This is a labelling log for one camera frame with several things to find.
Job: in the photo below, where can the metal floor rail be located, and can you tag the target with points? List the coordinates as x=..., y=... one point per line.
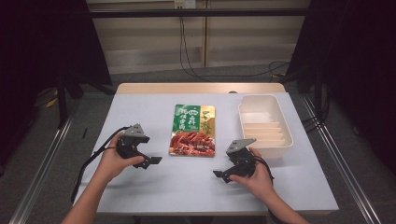
x=40, y=161
x=341, y=161

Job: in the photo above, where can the white plastic container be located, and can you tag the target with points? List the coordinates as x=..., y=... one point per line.
x=264, y=124

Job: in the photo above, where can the green and red food packet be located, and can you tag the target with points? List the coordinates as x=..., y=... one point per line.
x=192, y=130

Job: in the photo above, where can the wooden table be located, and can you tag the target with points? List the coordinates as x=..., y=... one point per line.
x=199, y=88

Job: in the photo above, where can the pale blue table mat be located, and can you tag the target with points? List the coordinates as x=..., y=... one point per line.
x=186, y=186

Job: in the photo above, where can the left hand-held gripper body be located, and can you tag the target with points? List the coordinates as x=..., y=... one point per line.
x=132, y=143

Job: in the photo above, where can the person's right hand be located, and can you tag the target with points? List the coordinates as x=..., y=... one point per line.
x=257, y=182

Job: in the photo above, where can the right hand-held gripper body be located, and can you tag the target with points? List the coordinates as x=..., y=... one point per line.
x=242, y=158

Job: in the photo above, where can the person's left hand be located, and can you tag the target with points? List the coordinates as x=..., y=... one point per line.
x=115, y=164

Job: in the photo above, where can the black horizontal bar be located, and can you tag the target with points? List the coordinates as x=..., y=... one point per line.
x=199, y=12

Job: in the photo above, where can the black curtain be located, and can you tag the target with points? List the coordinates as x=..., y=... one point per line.
x=351, y=62
x=46, y=56

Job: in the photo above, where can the white wall socket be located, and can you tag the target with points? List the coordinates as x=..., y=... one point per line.
x=185, y=3

